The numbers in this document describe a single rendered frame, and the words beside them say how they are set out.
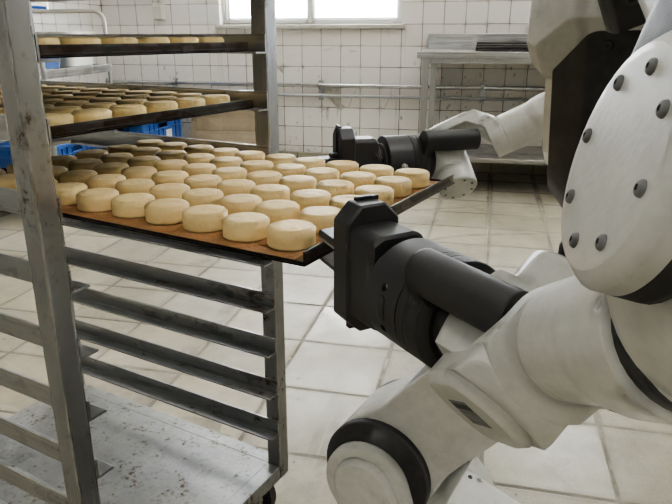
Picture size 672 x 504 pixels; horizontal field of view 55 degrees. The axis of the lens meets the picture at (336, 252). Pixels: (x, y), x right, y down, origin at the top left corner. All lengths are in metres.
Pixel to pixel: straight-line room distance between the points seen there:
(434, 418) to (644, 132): 0.63
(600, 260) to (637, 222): 0.02
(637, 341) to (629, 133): 0.07
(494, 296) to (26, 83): 0.56
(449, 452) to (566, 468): 0.91
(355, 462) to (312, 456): 0.83
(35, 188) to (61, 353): 0.21
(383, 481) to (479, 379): 0.46
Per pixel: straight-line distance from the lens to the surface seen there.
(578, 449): 1.77
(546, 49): 0.58
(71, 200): 0.87
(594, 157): 0.22
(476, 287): 0.40
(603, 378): 0.27
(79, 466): 0.94
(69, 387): 0.88
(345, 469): 0.83
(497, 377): 0.36
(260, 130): 1.11
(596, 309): 0.26
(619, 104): 0.22
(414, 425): 0.81
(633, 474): 1.74
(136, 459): 1.44
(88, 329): 1.60
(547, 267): 0.44
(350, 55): 4.98
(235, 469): 1.37
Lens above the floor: 0.97
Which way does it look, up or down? 19 degrees down
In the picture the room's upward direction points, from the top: straight up
